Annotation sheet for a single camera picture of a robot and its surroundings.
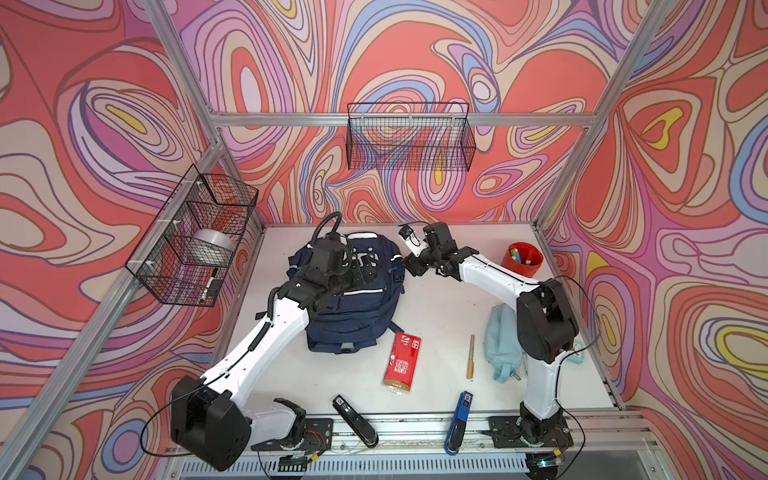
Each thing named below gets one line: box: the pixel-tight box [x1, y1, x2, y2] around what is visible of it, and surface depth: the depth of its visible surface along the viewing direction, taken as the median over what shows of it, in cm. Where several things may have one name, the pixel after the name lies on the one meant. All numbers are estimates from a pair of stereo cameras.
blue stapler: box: [444, 391, 473, 456], surface depth 76 cm
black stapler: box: [333, 394, 379, 448], surface depth 76 cm
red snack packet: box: [382, 332, 421, 394], surface depth 86 cm
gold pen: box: [467, 334, 475, 380], surface depth 88 cm
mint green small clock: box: [566, 339, 586, 365], surface depth 86 cm
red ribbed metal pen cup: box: [500, 242, 544, 278], surface depth 97 cm
